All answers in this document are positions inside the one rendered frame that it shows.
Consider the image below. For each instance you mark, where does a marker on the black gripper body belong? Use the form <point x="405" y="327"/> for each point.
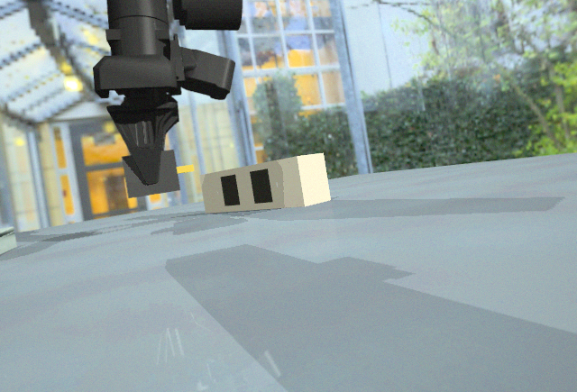
<point x="139" y="67"/>

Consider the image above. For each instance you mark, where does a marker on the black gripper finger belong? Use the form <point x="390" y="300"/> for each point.
<point x="141" y="127"/>
<point x="168" y="125"/>

